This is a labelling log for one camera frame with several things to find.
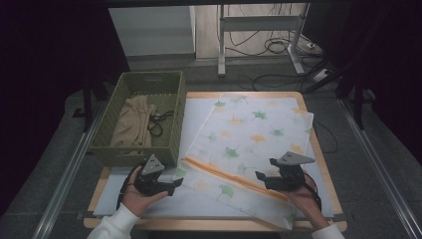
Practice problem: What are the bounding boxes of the black drawstring cord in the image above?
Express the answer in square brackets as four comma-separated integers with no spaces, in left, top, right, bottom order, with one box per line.
[147,110,176,137]

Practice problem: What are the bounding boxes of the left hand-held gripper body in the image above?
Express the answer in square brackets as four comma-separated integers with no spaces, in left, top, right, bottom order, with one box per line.
[133,153,170,197]

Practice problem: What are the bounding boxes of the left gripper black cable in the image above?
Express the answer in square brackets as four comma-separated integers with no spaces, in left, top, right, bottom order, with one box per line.
[116,165,140,211]

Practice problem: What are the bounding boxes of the tangle of black floor cables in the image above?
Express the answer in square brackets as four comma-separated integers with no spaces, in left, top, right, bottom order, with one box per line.
[225,3,321,58]

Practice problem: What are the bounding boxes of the black stand legs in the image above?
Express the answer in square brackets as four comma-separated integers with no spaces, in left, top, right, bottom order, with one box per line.
[73,79,110,132]
[334,76,376,130]

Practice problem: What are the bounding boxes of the person's left hand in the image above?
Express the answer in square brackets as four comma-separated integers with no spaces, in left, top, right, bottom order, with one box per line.
[121,166,168,217]

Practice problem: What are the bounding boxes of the beige garment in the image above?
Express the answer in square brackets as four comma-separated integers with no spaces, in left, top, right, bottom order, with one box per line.
[108,95,158,155]

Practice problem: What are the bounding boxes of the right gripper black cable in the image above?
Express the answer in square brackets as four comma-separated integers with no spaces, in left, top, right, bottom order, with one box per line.
[303,172,322,212]

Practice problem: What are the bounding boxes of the metal floor rail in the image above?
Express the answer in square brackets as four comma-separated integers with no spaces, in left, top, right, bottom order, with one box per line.
[31,106,107,239]
[337,99,422,239]

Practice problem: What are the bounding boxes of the green woven basket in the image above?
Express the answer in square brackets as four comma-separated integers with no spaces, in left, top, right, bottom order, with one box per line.
[89,70,187,168]

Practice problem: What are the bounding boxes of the person's right hand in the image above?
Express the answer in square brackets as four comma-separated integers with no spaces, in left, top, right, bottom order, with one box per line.
[288,180,330,231]

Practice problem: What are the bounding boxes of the star patterned white cloth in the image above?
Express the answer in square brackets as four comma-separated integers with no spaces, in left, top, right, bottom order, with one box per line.
[172,93,315,231]

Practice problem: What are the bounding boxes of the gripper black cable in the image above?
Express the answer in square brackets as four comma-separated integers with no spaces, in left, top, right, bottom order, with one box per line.
[303,172,322,212]
[116,165,140,211]

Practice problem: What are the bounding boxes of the white power strip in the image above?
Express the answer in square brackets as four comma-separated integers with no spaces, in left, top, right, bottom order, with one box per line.
[312,68,332,83]

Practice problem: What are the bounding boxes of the thin black cable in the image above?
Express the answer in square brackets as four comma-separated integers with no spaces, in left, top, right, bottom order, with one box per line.
[313,119,339,154]

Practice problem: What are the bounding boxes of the white cabinet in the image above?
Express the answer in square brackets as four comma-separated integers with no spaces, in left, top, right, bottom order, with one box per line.
[108,5,197,63]

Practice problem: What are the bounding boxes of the white metal desk frame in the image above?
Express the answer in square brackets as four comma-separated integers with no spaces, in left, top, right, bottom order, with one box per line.
[217,3,312,78]

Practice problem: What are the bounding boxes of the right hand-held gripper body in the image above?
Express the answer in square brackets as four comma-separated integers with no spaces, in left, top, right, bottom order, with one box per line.
[274,151,317,192]

